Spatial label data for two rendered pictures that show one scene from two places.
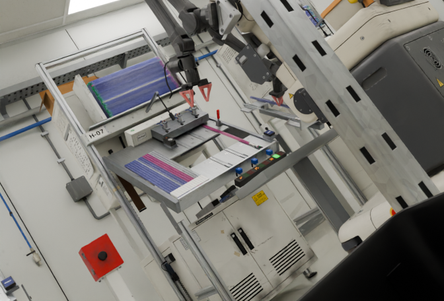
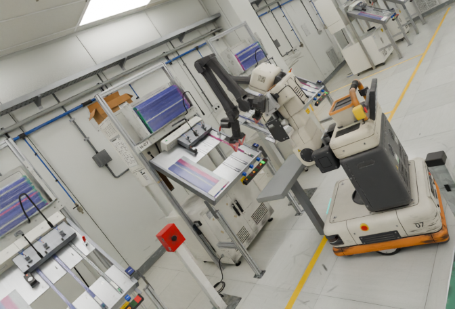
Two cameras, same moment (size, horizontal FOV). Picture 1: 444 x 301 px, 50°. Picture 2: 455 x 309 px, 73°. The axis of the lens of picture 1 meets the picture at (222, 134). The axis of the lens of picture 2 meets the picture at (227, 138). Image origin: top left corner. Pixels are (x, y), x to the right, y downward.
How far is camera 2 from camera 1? 0.98 m
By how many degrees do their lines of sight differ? 20
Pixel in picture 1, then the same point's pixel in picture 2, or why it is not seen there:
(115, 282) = (182, 252)
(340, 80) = not seen: outside the picture
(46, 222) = (82, 183)
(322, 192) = (300, 194)
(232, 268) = (233, 225)
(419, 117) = (386, 186)
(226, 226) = (228, 200)
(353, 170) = (285, 152)
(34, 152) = (66, 134)
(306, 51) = not seen: outside the picture
